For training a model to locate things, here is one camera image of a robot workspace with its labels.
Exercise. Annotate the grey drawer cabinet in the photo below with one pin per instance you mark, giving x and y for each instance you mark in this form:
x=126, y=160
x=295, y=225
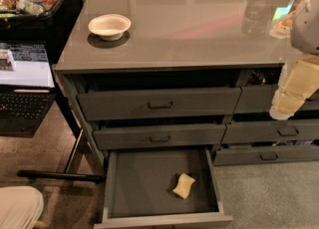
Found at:
x=181, y=44

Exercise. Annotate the black bin with snacks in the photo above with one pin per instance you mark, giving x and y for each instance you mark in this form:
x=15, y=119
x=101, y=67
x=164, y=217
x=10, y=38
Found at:
x=49, y=22

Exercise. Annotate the black laptop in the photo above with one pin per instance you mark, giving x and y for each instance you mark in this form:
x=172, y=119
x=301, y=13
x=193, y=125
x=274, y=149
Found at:
x=27, y=88

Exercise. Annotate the top left drawer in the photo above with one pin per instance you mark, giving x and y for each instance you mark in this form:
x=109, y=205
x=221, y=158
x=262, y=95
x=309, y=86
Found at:
x=158, y=103

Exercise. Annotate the middle left drawer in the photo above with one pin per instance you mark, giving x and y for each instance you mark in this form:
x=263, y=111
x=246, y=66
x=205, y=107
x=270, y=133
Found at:
x=158, y=135

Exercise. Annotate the bottom right drawer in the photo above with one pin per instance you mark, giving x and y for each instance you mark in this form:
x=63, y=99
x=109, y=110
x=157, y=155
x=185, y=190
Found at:
x=266, y=154

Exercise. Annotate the black laptop stand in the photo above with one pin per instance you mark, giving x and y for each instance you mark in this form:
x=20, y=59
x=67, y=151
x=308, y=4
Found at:
x=71, y=159

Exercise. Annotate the middle right drawer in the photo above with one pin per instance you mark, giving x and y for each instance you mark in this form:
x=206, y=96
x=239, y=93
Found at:
x=259, y=131

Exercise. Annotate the top right drawer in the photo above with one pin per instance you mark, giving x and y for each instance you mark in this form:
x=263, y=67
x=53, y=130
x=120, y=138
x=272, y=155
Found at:
x=257, y=99

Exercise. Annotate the white bowl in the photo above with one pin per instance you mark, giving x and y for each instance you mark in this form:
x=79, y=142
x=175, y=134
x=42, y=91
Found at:
x=110, y=27

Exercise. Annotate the open bottom left drawer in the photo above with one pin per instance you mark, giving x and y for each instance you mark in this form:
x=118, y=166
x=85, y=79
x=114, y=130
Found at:
x=139, y=191

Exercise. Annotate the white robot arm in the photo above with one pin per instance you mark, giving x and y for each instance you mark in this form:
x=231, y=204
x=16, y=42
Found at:
x=304, y=32

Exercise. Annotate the yellow sponge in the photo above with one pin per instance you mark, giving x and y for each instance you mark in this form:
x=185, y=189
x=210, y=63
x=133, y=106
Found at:
x=183, y=186

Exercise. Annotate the beige chair seat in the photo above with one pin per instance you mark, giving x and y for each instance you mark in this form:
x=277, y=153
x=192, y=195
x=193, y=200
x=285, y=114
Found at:
x=20, y=207

